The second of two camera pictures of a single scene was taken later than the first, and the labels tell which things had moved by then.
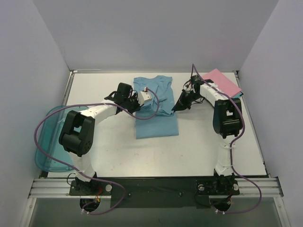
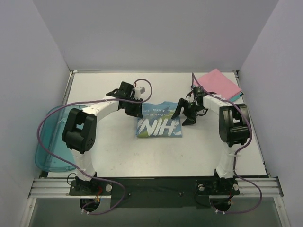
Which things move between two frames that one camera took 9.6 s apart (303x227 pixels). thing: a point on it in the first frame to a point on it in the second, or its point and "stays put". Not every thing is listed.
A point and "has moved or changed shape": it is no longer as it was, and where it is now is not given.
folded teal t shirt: [237, 95] stays put
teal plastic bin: [50, 155] stays put
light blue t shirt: [164, 123] has moved or changed shape
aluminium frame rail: [261, 187] stays put
